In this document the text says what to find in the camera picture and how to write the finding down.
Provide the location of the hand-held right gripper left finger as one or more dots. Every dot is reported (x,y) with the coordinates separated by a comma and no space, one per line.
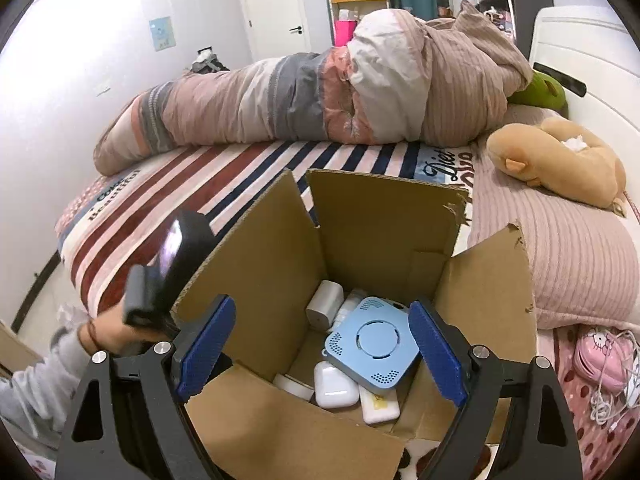
(207,345)

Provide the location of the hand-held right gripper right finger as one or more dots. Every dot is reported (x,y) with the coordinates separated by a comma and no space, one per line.
(437,355)

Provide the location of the blue square router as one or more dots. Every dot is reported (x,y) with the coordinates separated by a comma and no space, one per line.
(372,342)

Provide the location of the brown cardboard box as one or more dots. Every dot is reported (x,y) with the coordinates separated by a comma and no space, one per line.
(280,270)

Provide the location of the person's left forearm grey sleeve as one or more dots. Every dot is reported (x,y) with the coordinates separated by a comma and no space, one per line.
(42,385)

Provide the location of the person's left hand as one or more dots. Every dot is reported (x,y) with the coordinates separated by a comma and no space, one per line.
(112,335)

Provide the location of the striped printed blanket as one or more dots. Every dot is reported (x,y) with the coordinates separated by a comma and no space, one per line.
(150,200)

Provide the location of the white flat power bank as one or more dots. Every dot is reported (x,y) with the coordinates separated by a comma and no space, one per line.
(379,407)

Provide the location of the white round puck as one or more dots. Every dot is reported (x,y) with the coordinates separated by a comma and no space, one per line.
(292,386)

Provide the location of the white plastic adapter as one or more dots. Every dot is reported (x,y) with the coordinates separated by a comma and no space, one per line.
(347,310)

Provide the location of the white earbud case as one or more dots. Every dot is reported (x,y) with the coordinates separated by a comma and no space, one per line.
(336,385)

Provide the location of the white charger cube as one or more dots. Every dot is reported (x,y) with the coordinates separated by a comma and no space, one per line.
(324,305)

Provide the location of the pink cat hand warmer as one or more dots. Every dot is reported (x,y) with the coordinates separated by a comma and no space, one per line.
(607,360)

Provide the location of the dotted pink bed sheet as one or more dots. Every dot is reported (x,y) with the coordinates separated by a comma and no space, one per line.
(595,440)

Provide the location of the black bag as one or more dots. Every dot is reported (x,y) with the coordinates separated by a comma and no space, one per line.
(209,61)

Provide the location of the rolled pink grey quilt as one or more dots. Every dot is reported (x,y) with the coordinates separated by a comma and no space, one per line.
(310,90)

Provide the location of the tan plush toy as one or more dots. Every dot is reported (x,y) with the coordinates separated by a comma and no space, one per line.
(560,165)

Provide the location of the white door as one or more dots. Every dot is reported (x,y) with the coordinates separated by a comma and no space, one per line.
(274,10)

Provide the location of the pink gift bag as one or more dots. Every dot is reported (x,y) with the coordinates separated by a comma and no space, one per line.
(345,32)

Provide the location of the green plush toy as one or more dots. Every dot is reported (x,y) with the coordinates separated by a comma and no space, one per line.
(542,92)

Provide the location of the wooden side table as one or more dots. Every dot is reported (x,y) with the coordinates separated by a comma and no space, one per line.
(357,5)

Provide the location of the white bed headboard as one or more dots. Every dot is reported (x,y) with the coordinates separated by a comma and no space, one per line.
(595,45)

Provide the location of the black bed frame rail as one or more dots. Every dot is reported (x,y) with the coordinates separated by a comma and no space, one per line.
(35,290)

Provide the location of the blue wall poster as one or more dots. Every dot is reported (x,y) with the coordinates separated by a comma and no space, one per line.
(161,33)

